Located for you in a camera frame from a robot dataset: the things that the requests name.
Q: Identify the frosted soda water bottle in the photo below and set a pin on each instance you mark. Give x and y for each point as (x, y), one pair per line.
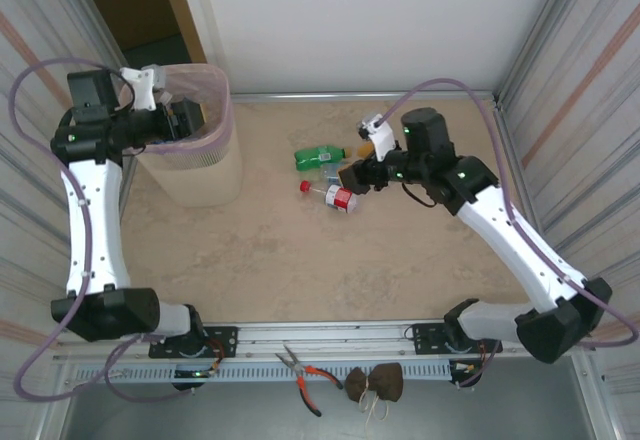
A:
(332, 172)

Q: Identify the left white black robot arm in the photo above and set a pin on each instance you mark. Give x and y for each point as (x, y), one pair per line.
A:
(95, 230)

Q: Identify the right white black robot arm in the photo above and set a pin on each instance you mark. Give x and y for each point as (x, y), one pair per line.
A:
(520, 255)

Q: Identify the beige ribbed plastic waste bin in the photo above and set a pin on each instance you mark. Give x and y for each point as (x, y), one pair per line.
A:
(200, 180)

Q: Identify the red white label bottle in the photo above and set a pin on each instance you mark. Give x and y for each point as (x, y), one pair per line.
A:
(340, 199)

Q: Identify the green bottle with barcode label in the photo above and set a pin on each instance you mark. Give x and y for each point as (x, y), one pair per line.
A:
(317, 157)

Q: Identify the brown cloth pouches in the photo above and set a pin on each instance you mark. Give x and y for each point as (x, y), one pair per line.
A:
(385, 380)

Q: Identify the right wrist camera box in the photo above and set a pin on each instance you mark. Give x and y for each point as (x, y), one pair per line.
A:
(382, 140)

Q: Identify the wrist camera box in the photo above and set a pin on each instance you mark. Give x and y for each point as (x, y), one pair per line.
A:
(382, 140)
(142, 87)

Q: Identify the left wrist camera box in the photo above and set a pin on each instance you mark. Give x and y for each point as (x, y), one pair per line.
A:
(142, 87)

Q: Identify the aluminium table edge rail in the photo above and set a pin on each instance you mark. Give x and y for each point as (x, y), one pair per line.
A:
(325, 96)

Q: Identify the wooden door frame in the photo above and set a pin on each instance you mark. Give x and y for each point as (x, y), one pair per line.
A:
(185, 20)

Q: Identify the long aluminium mounting rail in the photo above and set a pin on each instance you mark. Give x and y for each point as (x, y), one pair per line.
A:
(325, 335)

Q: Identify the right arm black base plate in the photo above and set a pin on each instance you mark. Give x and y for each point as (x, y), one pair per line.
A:
(425, 335)

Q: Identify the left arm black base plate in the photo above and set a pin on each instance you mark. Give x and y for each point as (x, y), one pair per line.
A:
(225, 340)

